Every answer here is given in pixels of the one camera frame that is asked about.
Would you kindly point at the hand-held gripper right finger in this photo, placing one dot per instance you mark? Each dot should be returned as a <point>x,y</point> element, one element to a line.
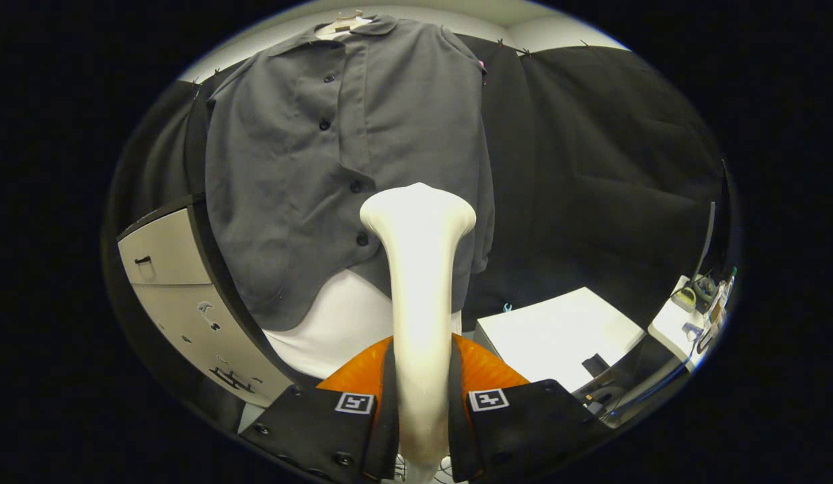
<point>534,423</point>

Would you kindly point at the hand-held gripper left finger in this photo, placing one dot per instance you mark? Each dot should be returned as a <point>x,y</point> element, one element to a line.
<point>319,430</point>

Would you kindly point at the dark grey button shirt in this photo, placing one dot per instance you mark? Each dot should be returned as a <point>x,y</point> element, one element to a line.
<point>288,168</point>

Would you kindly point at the small black box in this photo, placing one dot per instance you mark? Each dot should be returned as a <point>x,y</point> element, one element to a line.
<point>595,364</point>

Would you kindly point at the white mannequin torso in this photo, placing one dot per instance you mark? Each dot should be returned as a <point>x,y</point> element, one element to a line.
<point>335,323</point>

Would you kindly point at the small white side table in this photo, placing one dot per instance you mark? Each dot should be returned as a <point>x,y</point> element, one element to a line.
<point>668,329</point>

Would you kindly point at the small green round object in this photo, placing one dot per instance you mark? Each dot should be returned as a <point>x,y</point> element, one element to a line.
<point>684,299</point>

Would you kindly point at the grey drawer cabinet dark top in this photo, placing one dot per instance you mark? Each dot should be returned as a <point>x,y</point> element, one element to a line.
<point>167,296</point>

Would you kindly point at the black backdrop cloth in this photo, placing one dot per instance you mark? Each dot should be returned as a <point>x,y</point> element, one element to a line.
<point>591,168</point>

